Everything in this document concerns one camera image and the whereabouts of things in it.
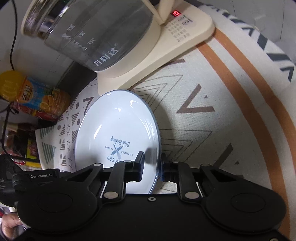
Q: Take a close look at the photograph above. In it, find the white plate Bakery logo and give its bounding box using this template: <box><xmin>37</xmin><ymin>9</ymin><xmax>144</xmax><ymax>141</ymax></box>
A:
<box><xmin>74</xmin><ymin>90</ymin><xmax>161</xmax><ymax>194</ymax></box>

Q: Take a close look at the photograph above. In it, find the patterned fringed table cloth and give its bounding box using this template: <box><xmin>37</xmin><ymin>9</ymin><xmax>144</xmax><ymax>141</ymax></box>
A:
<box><xmin>36</xmin><ymin>1</ymin><xmax>295</xmax><ymax>240</ymax></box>

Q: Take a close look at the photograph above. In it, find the person's left hand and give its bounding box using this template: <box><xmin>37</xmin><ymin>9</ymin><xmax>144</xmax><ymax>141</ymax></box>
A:
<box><xmin>1</xmin><ymin>213</ymin><xmax>24</xmax><ymax>240</ymax></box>

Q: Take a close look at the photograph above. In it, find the black power cable left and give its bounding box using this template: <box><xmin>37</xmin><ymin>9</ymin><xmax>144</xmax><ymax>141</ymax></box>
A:
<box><xmin>9</xmin><ymin>0</ymin><xmax>19</xmax><ymax>71</ymax></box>

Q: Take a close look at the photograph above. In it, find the large soy sauce bottle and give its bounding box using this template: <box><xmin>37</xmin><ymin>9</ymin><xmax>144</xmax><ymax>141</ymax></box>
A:
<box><xmin>4</xmin><ymin>122</ymin><xmax>40</xmax><ymax>163</ymax></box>

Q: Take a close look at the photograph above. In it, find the glass electric kettle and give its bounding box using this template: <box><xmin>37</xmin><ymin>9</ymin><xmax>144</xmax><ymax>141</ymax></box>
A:
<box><xmin>21</xmin><ymin>1</ymin><xmax>175</xmax><ymax>72</ymax></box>

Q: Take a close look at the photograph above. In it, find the orange juice bottle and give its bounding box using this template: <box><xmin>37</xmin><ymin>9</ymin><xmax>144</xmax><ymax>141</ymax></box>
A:
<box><xmin>1</xmin><ymin>70</ymin><xmax>70</xmax><ymax>116</ymax></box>

